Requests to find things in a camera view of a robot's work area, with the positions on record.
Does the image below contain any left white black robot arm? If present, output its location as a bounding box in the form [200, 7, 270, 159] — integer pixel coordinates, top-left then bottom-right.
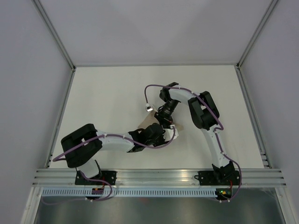
[61, 123, 168, 185]

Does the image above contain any white slotted cable duct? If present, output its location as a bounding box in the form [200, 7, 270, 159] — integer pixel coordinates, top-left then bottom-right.
[42, 188, 216, 197]

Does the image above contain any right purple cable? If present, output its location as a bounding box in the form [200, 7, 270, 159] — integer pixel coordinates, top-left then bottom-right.
[143, 84, 242, 203]

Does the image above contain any right aluminium frame post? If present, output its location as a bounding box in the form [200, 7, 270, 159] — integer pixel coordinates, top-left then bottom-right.
[236, 0, 280, 68]

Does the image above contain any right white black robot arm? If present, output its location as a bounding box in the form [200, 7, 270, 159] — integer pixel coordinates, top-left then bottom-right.
[155, 82, 235, 184]

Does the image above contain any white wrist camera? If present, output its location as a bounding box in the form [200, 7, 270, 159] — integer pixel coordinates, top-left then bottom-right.
[163, 125, 179, 141]
[145, 103, 154, 112]

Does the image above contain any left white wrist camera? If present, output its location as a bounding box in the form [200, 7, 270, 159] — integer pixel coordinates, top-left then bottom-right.
[163, 125, 179, 141]

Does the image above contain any aluminium frame post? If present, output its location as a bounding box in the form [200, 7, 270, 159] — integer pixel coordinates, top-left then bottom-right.
[236, 0, 280, 68]
[32, 0, 76, 71]

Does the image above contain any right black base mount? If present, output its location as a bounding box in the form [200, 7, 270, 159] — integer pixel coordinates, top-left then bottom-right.
[194, 170, 241, 186]

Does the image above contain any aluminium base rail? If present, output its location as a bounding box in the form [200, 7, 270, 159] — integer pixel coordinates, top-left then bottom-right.
[31, 168, 286, 188]

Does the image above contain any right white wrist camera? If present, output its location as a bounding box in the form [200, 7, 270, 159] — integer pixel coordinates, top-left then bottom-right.
[145, 103, 154, 112]

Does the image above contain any beige cloth napkin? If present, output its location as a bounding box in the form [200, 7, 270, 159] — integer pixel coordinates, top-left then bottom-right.
[138, 111, 184, 132]

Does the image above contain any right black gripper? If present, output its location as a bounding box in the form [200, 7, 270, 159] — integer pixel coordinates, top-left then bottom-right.
[154, 99, 179, 130]

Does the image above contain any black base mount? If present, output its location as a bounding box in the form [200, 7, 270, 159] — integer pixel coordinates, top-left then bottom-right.
[75, 165, 117, 186]
[194, 170, 241, 186]

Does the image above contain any left aluminium frame post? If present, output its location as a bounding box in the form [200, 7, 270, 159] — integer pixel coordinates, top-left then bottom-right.
[32, 0, 76, 71]

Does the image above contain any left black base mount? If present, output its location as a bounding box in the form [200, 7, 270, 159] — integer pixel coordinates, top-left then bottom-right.
[75, 165, 117, 186]

